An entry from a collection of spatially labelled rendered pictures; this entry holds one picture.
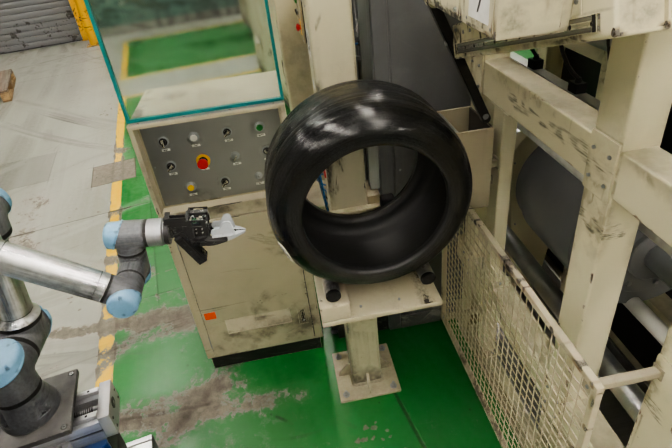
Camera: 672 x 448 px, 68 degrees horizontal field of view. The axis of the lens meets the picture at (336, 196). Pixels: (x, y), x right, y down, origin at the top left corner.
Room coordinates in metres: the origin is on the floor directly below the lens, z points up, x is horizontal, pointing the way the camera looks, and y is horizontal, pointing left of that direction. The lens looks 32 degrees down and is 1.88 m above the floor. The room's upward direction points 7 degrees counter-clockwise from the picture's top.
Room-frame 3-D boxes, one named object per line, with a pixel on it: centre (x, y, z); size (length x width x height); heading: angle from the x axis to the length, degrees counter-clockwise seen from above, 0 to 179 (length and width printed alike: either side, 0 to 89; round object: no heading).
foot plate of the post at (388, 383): (1.49, -0.04, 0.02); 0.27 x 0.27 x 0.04; 5
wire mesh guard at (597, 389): (1.05, -0.43, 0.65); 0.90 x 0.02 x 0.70; 5
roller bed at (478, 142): (1.50, -0.44, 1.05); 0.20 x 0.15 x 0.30; 5
